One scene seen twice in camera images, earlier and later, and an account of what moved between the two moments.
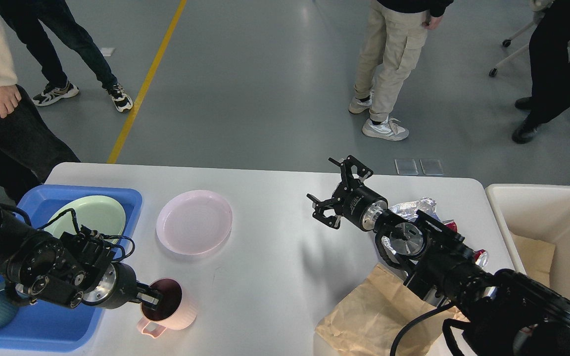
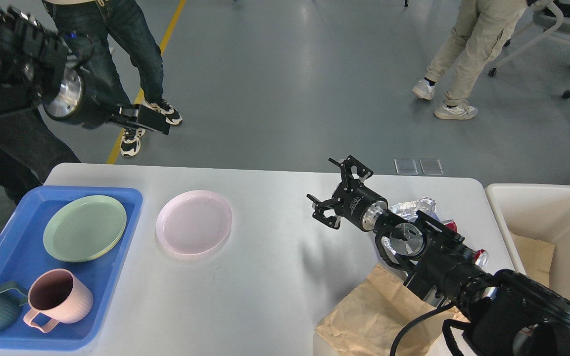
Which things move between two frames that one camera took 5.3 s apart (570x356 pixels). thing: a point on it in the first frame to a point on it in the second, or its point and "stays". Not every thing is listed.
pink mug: x=178 y=310 to x=58 y=294
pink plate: x=194 y=222 stays
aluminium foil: x=408 y=210 stays
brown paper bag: x=371 y=319 stays
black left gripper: x=117 y=288 to x=77 y=94
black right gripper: x=360 y=204 stays
